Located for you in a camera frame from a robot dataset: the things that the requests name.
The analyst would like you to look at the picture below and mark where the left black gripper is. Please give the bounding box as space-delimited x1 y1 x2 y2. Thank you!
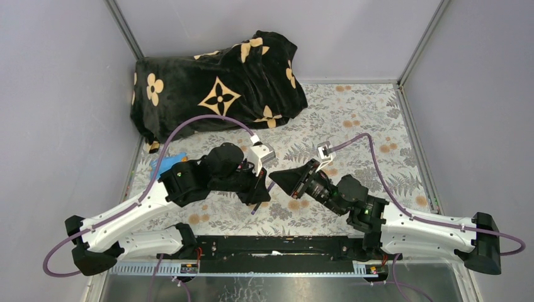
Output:
209 156 272 204

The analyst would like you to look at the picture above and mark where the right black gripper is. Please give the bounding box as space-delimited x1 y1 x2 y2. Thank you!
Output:
267 162 343 218

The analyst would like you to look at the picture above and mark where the dark purple pen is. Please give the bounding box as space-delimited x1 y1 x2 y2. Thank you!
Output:
251 181 276 216

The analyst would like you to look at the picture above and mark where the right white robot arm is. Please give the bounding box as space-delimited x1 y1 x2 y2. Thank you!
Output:
269 160 501 275

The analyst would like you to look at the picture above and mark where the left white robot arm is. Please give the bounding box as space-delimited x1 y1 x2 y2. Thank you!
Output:
65 143 276 276

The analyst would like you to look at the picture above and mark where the blue cartoon cloth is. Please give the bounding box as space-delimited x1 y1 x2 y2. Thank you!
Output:
150 152 188 179

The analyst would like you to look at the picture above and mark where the black floral plush blanket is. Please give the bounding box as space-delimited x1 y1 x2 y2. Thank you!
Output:
130 31 308 144

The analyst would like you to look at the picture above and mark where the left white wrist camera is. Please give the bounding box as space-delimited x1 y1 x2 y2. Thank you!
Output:
246 134 276 176

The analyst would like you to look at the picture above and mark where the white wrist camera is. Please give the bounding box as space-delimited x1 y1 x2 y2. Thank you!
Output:
246 134 276 176
316 141 335 172

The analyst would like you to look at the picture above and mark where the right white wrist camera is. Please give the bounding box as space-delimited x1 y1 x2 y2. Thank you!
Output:
316 141 335 172

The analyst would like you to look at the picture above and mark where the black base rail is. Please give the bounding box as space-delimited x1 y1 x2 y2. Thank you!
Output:
155 232 394 278

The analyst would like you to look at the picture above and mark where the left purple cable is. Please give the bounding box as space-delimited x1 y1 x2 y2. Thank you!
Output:
42 115 261 277

